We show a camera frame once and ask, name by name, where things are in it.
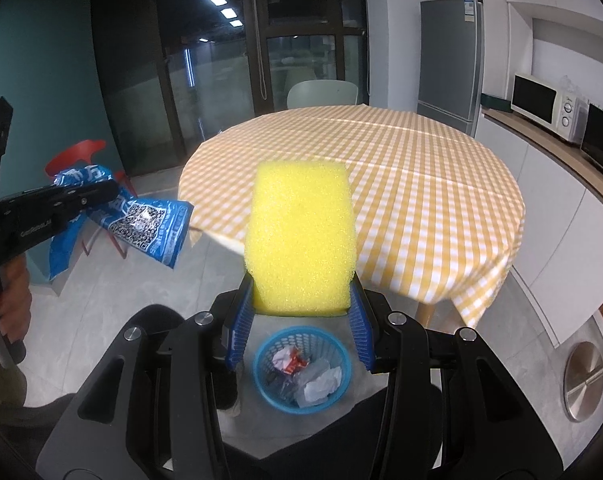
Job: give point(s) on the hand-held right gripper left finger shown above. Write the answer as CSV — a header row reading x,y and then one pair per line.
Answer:
x,y
239,330

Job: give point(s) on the red snack wrapper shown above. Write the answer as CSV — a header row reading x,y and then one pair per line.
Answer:
x,y
297,362

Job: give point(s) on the blue plastic packet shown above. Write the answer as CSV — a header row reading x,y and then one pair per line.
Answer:
x,y
151,230

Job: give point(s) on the pale green chair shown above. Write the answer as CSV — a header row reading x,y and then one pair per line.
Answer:
x,y
321,92

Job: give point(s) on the metal stool base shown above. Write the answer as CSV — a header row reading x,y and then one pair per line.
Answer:
x,y
581,385

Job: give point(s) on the person's left hand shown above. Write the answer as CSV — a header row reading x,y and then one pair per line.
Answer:
x,y
16,300

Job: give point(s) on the round table, yellow checked cloth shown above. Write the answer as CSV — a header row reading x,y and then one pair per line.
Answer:
x,y
431,185

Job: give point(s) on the white and red plastic bag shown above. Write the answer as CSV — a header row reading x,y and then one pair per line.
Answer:
x,y
281,360

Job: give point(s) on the dark box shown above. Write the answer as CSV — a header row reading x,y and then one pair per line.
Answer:
x,y
496,103

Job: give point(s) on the blue plastic basket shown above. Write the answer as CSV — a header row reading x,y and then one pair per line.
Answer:
x,y
266,385

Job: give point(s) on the yellow sponge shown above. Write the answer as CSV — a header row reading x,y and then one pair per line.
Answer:
x,y
301,235

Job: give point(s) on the white microwave oven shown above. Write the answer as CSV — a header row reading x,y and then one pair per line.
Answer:
x,y
531,97

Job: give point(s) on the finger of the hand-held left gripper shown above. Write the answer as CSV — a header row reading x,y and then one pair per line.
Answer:
x,y
81,195

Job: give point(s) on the red plastic chair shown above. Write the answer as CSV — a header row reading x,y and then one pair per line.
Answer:
x,y
76,152

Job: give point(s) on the grey refrigerator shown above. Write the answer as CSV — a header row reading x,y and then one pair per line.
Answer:
x,y
449,60

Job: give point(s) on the white kitchen counter cabinet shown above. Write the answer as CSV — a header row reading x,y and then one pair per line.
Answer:
x,y
546,200

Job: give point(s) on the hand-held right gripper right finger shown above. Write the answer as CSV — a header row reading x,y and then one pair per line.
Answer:
x,y
361,330

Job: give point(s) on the dark glass sliding door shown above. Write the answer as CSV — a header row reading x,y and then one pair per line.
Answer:
x,y
206,85

